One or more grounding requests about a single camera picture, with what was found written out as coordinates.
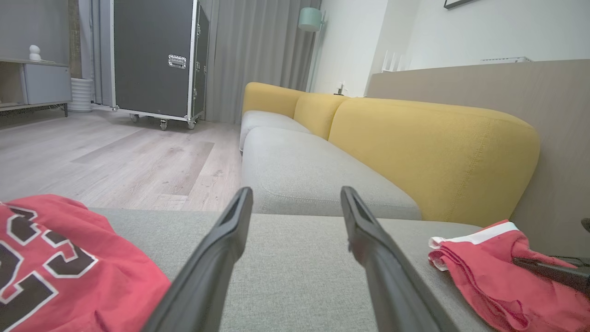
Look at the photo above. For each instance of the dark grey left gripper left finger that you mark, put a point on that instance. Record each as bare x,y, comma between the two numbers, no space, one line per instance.
203,281

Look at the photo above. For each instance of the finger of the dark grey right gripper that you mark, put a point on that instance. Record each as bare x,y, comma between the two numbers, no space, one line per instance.
562,274

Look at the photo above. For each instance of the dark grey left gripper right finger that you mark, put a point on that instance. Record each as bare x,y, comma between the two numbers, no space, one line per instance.
392,286

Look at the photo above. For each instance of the plain red garment white trim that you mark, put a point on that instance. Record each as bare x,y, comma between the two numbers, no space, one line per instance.
488,281

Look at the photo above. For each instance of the grey fabric ottoman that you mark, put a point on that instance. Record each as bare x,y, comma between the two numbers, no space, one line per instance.
299,276

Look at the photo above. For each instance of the red jersey number 23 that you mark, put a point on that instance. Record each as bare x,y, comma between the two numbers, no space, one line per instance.
92,286

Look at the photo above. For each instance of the wide yellow sofa back cushion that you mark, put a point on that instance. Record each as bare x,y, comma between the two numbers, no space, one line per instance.
428,157

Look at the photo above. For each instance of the grey sofa seat cushion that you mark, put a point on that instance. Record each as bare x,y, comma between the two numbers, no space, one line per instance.
304,175
262,122

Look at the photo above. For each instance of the wooden panel behind sofa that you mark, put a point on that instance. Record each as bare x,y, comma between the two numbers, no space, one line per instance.
553,115

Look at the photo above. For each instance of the small dark tabletop object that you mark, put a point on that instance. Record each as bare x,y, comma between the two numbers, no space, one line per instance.
340,88

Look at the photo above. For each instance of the flat white device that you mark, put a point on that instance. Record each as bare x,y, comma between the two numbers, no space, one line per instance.
504,59

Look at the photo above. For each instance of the white ribbed plant pot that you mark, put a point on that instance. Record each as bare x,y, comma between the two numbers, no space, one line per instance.
81,94

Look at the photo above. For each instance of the white upright sticks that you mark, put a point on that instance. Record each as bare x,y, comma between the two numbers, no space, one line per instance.
392,62

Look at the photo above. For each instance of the black flight case on wheels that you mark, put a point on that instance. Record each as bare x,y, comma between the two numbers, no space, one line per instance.
152,55

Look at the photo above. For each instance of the grey curtain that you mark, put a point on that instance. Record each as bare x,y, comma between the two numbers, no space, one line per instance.
258,50

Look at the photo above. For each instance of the grey sideboard cabinet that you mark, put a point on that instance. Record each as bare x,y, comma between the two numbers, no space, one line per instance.
44,83

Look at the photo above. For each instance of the floor lamp teal shade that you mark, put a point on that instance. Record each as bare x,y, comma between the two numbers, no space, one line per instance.
309,19

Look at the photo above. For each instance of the small white figurine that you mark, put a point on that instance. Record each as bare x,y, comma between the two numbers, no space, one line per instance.
34,53

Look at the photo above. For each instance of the framed picture with tower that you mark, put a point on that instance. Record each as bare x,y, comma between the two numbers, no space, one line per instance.
456,2

